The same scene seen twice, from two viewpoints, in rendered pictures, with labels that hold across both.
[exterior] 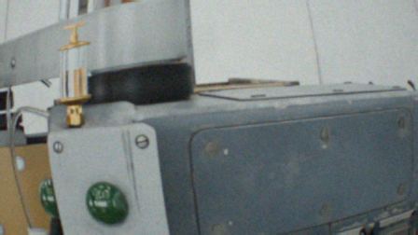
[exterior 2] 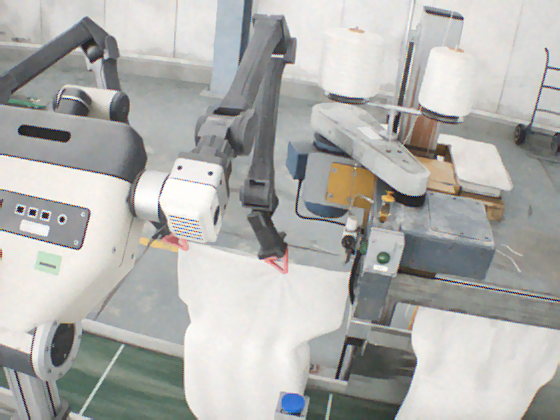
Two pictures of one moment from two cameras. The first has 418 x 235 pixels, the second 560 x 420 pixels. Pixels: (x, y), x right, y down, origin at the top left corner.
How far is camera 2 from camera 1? 0.67 m
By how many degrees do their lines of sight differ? 30
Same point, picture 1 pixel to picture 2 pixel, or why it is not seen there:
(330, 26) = (533, 12)
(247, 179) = (424, 251)
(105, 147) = (389, 244)
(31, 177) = (358, 179)
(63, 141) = (376, 239)
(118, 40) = (405, 186)
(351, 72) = (535, 38)
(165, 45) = (419, 191)
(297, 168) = (439, 253)
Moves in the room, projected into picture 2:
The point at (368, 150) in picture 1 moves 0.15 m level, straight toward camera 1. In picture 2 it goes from (464, 257) to (450, 290)
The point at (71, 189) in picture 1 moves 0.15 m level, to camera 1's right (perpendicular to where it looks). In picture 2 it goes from (373, 251) to (440, 269)
